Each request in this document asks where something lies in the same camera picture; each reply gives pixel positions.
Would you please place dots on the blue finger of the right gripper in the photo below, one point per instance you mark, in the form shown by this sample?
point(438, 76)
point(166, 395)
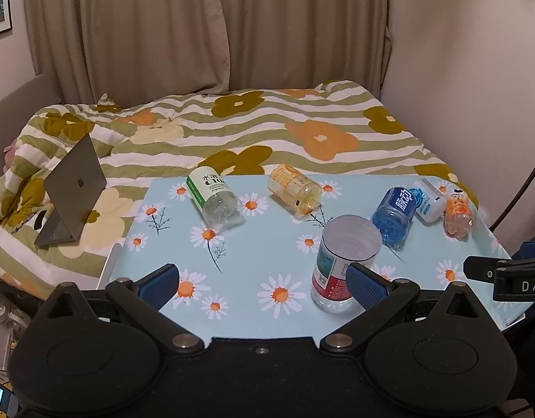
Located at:
point(483, 267)

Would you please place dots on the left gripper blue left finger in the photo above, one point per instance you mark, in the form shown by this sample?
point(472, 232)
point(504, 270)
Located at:
point(142, 300)

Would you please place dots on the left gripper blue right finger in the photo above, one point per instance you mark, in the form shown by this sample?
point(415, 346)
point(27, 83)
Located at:
point(384, 303)

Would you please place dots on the red label clear bottle cup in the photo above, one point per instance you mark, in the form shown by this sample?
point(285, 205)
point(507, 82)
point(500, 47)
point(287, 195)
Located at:
point(345, 240)

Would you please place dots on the orange cartoon bottle cup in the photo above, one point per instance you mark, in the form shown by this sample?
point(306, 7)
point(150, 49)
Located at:
point(458, 214)

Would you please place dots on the white bottle cup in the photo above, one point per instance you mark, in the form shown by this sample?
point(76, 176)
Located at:
point(431, 203)

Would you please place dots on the blue bottle cup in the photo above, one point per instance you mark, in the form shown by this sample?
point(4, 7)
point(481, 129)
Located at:
point(394, 215)

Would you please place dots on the green label clear bottle cup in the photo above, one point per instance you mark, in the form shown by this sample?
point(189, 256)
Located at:
point(218, 205)

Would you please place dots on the yellow orange bottle cup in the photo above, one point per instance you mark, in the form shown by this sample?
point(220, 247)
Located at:
point(298, 192)

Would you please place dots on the daisy print blue tablecloth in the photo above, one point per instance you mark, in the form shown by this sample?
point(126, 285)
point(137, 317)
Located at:
point(253, 281)

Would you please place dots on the grey laptop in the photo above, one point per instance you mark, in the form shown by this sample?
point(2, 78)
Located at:
point(73, 188)

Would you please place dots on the smartphone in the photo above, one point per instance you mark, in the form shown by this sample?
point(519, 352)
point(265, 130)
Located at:
point(9, 405)

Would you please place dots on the striped floral duvet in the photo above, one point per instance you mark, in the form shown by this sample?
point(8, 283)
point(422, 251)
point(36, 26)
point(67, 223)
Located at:
point(338, 127)

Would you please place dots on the beige curtain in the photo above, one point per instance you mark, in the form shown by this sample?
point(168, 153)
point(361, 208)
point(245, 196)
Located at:
point(140, 50)

